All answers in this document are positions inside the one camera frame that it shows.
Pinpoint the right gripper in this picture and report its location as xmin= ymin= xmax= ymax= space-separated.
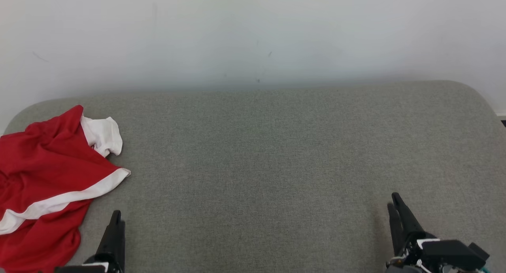
xmin=385 ymin=192 xmax=440 ymax=273

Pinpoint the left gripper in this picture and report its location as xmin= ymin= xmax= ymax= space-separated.
xmin=82 ymin=210 xmax=126 ymax=273

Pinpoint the red shirt with white sleeves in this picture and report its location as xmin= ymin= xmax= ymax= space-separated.
xmin=0 ymin=114 xmax=124 ymax=273

